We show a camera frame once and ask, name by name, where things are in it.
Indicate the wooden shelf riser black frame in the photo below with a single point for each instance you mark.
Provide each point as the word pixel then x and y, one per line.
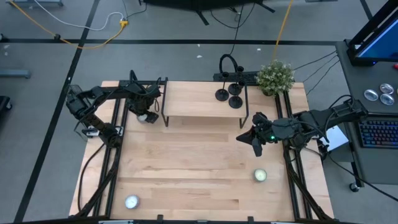
pixel 192 99

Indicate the black table edge bracket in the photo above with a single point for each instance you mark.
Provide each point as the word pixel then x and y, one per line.
pixel 250 219
pixel 160 218

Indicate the small potted green plant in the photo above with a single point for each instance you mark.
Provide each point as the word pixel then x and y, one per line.
pixel 275 77

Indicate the grey floor bar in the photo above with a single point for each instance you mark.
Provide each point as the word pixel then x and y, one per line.
pixel 14 73

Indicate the backlit computer keyboard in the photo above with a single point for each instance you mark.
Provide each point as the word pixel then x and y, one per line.
pixel 379 132

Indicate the black computer monitor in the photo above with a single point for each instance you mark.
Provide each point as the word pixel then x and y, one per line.
pixel 382 43

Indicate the small black floor object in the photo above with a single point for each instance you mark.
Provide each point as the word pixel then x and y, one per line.
pixel 57 36

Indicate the white paper sheet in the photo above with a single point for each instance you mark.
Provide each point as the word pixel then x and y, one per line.
pixel 337 138

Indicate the silver arm base bracket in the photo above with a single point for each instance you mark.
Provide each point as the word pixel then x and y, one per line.
pixel 90 133

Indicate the grey keyboard cart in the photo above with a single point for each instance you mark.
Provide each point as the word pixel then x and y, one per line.
pixel 379 165

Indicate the black power strip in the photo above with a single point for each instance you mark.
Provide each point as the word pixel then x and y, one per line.
pixel 248 77

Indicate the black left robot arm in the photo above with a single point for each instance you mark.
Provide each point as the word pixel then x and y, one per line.
pixel 102 92

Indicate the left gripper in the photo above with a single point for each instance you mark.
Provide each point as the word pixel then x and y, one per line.
pixel 141 104

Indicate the black aluminium frame rails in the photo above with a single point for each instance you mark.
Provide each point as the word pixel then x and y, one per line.
pixel 115 174
pixel 293 186

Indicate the black board stand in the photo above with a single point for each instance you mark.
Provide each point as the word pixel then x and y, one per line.
pixel 199 3

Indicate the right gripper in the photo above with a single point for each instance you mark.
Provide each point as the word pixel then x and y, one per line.
pixel 264 133

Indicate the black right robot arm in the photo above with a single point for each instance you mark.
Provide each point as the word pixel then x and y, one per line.
pixel 326 116

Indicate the grey side desk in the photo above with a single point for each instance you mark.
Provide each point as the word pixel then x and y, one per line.
pixel 360 81

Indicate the black caster wheel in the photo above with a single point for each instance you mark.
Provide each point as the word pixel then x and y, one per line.
pixel 354 187

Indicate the black candlestick holder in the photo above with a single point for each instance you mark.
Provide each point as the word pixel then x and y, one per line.
pixel 235 102
pixel 222 95
pixel 234 89

